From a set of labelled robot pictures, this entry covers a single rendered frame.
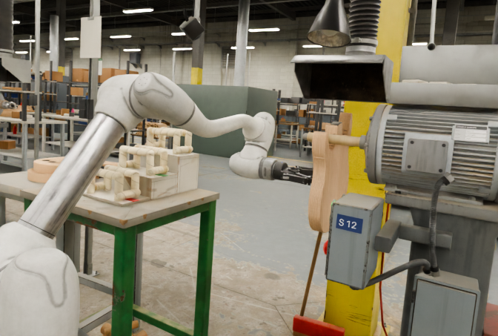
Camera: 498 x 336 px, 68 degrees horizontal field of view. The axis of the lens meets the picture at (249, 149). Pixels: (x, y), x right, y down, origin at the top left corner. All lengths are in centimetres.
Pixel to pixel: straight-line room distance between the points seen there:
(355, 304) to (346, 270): 142
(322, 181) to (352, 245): 38
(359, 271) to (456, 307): 27
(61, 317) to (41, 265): 12
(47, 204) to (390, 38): 177
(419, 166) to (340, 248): 32
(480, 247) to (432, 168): 24
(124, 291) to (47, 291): 54
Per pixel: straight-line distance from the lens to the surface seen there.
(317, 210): 129
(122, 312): 149
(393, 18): 220
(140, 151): 164
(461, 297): 112
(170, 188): 167
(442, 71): 131
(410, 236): 114
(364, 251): 95
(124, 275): 143
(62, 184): 115
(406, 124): 114
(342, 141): 126
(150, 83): 109
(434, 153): 110
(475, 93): 116
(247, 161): 152
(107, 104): 121
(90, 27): 295
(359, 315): 242
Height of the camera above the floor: 133
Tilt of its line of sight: 6 degrees down
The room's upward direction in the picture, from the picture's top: 4 degrees clockwise
